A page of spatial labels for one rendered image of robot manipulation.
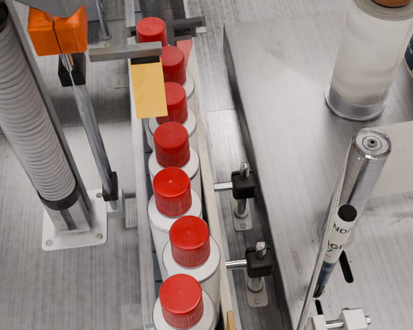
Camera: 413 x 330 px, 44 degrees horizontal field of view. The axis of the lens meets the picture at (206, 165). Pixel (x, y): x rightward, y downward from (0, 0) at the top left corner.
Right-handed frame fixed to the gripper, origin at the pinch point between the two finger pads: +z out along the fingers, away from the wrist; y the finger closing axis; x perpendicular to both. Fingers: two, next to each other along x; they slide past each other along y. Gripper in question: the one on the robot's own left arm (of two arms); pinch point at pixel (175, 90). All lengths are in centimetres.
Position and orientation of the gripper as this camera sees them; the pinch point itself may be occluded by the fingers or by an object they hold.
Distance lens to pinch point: 70.9
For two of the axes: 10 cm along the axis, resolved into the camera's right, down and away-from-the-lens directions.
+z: 1.4, 9.5, 2.7
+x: -1.1, -2.6, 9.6
